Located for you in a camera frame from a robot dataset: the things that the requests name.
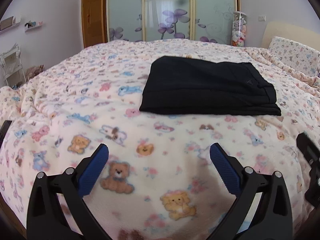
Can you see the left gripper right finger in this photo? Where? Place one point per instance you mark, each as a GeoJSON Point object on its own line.
{"type": "Point", "coordinates": [261, 209]}

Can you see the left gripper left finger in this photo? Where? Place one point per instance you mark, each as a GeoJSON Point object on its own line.
{"type": "Point", "coordinates": [57, 209]}

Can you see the black pants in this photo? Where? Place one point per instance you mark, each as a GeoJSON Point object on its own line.
{"type": "Point", "coordinates": [178, 85]}

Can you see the cartoon print pillow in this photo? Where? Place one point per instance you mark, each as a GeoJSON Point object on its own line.
{"type": "Point", "coordinates": [295, 55]}

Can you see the beige bed headboard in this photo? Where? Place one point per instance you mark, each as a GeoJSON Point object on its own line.
{"type": "Point", "coordinates": [290, 32]}

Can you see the cartoon print fleece blanket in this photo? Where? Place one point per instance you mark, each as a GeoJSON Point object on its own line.
{"type": "Point", "coordinates": [159, 181]}

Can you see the clear tube of plush toys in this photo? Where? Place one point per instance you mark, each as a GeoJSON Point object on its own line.
{"type": "Point", "coordinates": [239, 29]}

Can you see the white storage rack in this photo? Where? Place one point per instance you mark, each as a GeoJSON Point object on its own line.
{"type": "Point", "coordinates": [11, 64]}

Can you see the frosted glass floral wardrobe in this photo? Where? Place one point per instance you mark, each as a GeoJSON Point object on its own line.
{"type": "Point", "coordinates": [149, 20]}

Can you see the wooden door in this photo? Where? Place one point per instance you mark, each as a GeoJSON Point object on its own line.
{"type": "Point", "coordinates": [92, 33]}

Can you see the white wall socket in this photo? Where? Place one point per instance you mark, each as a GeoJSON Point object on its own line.
{"type": "Point", "coordinates": [262, 18]}

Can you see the white wall shelf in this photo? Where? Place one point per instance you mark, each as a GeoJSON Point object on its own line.
{"type": "Point", "coordinates": [10, 23]}
{"type": "Point", "coordinates": [32, 25]}

